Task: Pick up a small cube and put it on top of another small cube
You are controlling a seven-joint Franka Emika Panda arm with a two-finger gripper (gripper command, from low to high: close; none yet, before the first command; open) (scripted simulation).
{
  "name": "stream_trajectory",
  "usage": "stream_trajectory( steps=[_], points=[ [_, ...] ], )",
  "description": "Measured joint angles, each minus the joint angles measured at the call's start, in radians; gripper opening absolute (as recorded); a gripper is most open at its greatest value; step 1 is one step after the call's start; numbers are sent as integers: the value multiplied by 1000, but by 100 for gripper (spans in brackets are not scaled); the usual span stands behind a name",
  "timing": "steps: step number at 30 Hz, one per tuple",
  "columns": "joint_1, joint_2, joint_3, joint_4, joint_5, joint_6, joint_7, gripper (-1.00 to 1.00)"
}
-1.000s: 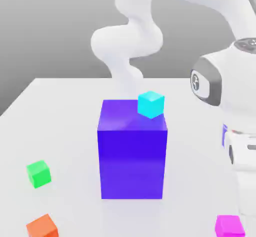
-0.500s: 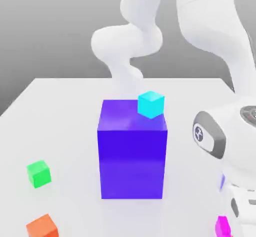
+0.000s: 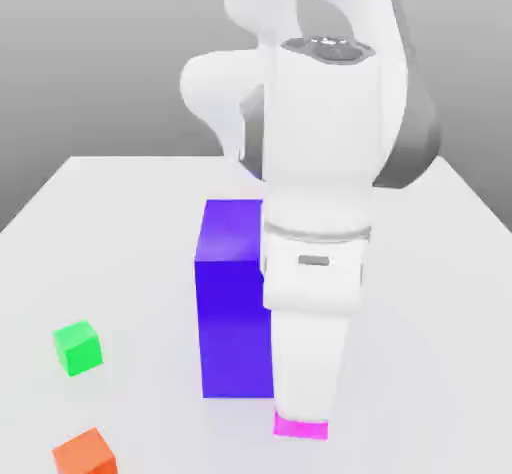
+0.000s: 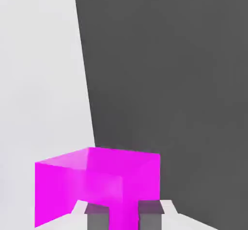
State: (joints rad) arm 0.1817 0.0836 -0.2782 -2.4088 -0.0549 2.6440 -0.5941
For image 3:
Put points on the small green cube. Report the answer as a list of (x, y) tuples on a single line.
[(78, 348)]

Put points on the small magenta cube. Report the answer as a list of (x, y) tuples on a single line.
[(300, 428)]

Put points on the large purple box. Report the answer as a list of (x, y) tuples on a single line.
[(232, 330)]

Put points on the small orange cube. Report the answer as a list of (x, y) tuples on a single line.
[(84, 454)]

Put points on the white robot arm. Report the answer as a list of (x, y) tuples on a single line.
[(328, 130)]

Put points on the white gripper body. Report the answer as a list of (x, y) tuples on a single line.
[(308, 362)]

